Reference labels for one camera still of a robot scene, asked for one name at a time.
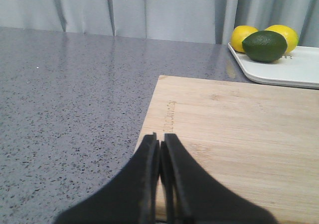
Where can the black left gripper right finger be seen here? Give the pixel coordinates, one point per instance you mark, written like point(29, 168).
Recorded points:
point(192, 196)

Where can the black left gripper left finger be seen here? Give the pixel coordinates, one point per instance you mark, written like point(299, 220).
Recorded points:
point(129, 198)

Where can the white rectangular tray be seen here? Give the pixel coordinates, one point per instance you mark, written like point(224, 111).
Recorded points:
point(299, 69)

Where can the wooden cutting board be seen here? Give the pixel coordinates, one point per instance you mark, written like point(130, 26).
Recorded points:
point(260, 141)

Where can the green lime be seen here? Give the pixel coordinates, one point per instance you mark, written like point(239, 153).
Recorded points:
point(265, 46)

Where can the yellow lemon left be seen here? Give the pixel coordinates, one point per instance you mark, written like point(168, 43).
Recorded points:
point(239, 34)

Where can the yellow lemon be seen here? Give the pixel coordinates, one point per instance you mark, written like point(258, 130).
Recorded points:
point(288, 33)
point(239, 34)

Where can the grey curtain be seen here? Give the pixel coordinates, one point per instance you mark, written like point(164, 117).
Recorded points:
point(203, 21)

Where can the yellow lemon right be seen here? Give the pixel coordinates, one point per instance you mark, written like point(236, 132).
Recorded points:
point(288, 33)

